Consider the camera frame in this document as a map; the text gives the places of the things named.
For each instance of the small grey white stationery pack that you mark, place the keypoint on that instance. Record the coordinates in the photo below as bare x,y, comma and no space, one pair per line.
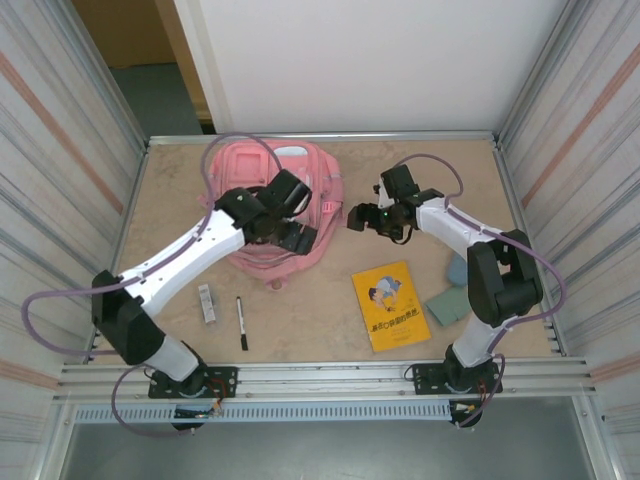
207,305

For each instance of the yellow book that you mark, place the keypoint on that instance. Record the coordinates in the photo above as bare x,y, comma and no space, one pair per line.
390,310

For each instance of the aluminium table frame long rail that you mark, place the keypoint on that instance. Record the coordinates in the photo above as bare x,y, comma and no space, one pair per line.
325,372

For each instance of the aluminium table frame wall rail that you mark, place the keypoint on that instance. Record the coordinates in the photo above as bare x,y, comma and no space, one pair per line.
350,136

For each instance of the aluminium table frame side rail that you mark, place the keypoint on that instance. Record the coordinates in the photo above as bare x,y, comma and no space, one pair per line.
531,250
118,250

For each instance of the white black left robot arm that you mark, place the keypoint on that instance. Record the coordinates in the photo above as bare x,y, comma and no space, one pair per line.
175,260

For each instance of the pink backpack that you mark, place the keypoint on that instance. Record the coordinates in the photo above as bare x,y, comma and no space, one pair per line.
240,165

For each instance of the brown wooden door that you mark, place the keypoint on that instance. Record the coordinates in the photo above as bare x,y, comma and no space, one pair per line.
130,30

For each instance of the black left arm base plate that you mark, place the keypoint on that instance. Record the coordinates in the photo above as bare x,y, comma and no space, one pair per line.
225,377

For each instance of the aluminium corner post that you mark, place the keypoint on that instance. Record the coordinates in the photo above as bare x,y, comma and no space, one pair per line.
107,75
539,75

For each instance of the blue grey oval case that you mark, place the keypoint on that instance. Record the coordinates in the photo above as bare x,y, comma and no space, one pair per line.
456,272

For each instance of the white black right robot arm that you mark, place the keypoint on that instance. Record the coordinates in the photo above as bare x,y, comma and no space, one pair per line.
450,225

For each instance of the black white marker pen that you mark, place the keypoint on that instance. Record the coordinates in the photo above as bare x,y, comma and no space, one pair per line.
241,322

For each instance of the grey green pouch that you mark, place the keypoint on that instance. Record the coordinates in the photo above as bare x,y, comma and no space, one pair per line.
445,307

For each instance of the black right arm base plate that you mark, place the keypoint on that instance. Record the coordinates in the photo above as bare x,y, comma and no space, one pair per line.
425,377

